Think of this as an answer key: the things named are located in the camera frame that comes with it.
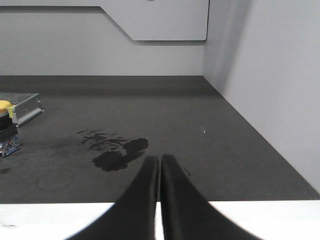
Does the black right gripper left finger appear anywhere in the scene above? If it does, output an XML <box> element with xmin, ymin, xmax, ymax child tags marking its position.
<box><xmin>69</xmin><ymin>156</ymin><xmax>159</xmax><ymax>240</ymax></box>

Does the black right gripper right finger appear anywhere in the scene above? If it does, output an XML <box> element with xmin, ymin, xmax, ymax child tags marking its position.
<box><xmin>160</xmin><ymin>154</ymin><xmax>258</xmax><ymax>240</ymax></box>

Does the yellow mushroom push button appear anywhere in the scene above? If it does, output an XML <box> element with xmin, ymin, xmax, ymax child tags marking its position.
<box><xmin>0</xmin><ymin>100</ymin><xmax>21</xmax><ymax>158</ymax></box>

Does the right metal mesh power supply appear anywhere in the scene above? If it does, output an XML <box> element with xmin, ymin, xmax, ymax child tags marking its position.
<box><xmin>0</xmin><ymin>92</ymin><xmax>45</xmax><ymax>128</ymax></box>

